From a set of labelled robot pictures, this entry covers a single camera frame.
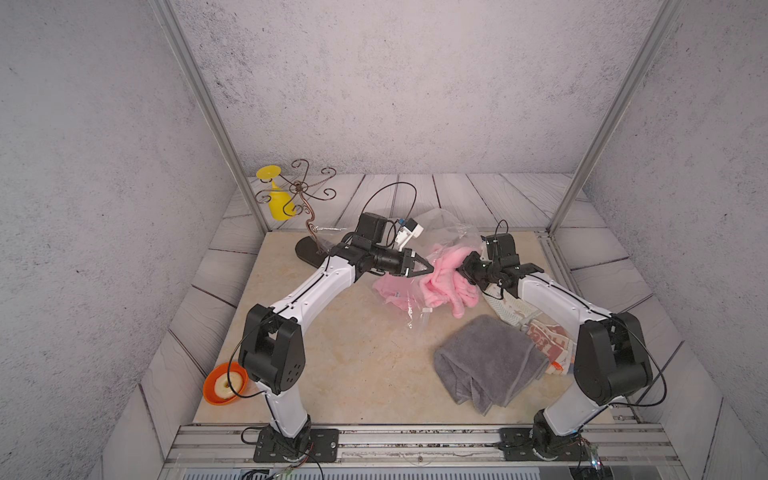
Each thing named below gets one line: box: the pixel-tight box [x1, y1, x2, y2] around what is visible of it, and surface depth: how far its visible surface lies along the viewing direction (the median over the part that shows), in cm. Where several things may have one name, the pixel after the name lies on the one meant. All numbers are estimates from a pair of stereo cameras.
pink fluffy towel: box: [374, 244, 480, 319], surface depth 85 cm
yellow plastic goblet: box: [256, 165, 296, 221], surface depth 94 cm
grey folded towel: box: [434, 315, 549, 416], surface depth 84 cm
